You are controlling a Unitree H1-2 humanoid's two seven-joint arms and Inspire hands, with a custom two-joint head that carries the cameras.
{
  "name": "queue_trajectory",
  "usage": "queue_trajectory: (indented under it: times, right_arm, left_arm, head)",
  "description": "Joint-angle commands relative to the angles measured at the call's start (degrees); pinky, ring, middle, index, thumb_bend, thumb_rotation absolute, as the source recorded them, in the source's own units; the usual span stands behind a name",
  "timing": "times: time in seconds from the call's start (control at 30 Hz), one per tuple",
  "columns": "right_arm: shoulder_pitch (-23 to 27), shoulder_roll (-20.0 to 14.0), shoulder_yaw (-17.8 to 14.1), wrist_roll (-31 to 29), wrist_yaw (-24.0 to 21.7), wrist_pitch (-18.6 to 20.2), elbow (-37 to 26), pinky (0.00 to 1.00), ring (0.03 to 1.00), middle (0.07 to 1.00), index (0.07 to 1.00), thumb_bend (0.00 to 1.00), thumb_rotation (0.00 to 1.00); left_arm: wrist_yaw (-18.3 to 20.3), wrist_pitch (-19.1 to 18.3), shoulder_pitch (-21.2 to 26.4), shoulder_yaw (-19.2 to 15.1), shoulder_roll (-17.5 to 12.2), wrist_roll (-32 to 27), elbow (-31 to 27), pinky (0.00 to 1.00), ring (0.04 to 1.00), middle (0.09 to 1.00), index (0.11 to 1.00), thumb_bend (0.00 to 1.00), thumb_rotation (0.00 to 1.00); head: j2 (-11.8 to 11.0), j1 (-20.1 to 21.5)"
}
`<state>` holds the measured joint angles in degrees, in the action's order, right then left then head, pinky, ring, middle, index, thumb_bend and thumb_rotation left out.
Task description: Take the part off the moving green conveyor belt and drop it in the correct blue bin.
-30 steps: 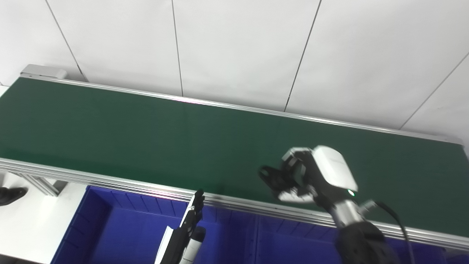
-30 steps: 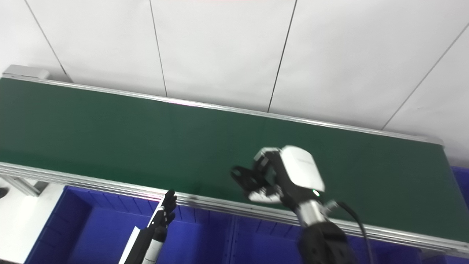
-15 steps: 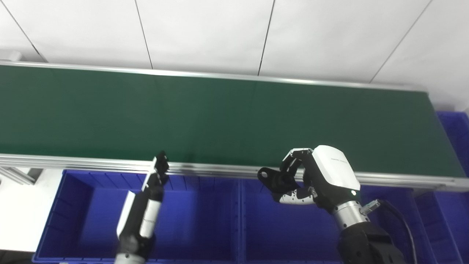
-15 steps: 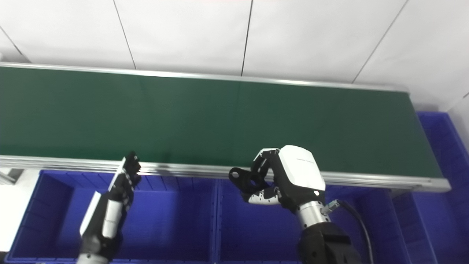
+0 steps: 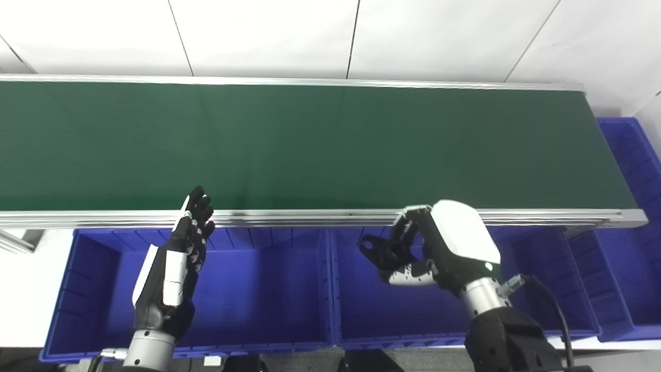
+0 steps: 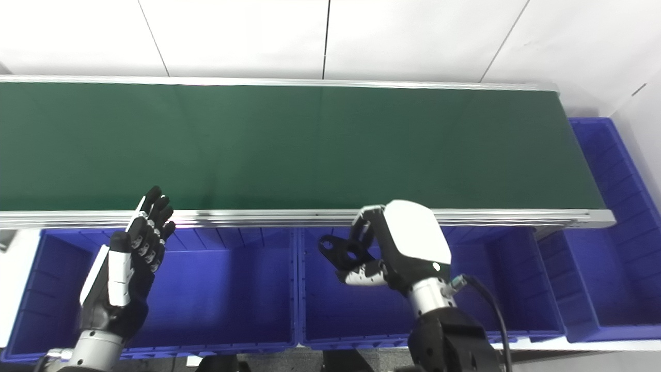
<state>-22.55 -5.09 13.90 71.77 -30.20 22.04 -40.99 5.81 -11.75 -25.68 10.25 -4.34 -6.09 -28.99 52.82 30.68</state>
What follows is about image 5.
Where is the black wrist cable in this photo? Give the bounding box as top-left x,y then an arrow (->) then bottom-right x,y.
503,274 -> 575,368

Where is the aluminium conveyor leg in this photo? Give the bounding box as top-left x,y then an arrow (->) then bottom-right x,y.
0,229 -> 45,254

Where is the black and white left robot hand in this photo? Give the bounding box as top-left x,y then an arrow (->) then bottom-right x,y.
132,186 -> 216,343

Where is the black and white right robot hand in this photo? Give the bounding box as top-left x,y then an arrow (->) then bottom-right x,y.
380,200 -> 501,298

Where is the black metal flange part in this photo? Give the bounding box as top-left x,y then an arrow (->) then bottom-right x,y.
358,234 -> 415,272

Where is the green conveyor belt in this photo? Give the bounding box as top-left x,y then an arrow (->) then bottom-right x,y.
0,74 -> 649,231
0,81 -> 639,211

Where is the blue plastic bin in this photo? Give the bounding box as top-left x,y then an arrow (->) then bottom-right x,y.
567,117 -> 661,343
39,226 -> 335,363
329,225 -> 603,351

